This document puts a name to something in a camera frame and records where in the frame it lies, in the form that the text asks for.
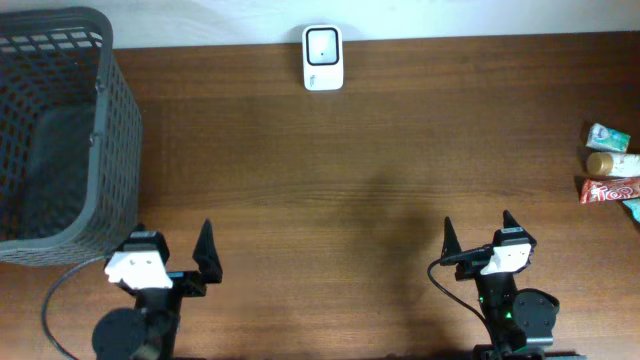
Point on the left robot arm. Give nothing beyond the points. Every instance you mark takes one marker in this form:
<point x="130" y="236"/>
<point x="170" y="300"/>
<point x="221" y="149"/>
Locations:
<point x="130" y="333"/>

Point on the white Pantene tube gold cap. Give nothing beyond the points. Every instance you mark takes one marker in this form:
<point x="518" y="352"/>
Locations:
<point x="613" y="164"/>

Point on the red white snack bar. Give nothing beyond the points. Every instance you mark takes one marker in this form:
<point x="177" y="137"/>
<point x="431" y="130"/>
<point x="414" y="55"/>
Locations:
<point x="609" y="190"/>

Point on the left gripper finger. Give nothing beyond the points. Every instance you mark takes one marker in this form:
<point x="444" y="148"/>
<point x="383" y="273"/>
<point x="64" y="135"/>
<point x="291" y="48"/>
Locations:
<point x="206" y="257"/>
<point x="139" y="227"/>

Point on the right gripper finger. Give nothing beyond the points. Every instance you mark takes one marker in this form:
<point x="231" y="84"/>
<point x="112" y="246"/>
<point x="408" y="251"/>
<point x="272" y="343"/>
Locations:
<point x="509" y="221"/>
<point x="451" y="245"/>

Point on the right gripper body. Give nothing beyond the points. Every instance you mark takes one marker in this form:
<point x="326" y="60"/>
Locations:
<point x="490" y="282"/>

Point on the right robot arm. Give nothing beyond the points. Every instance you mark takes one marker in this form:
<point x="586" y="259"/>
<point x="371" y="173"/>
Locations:
<point x="519" y="322"/>

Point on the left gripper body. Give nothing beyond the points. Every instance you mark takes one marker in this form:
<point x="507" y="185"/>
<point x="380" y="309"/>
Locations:
<point x="186" y="284"/>

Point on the white barcode scanner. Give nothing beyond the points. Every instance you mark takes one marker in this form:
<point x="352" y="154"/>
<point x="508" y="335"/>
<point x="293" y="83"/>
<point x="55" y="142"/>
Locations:
<point x="323" y="57"/>

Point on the teal tissue packet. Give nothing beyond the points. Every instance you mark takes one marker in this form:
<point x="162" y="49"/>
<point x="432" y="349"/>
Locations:
<point x="634" y="206"/>

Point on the green white tissue packet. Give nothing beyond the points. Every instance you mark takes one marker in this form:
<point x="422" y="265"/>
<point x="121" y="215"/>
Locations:
<point x="607" y="139"/>

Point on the grey plastic mesh basket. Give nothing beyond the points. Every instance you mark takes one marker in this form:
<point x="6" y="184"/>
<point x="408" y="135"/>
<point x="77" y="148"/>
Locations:
<point x="71" y="139"/>

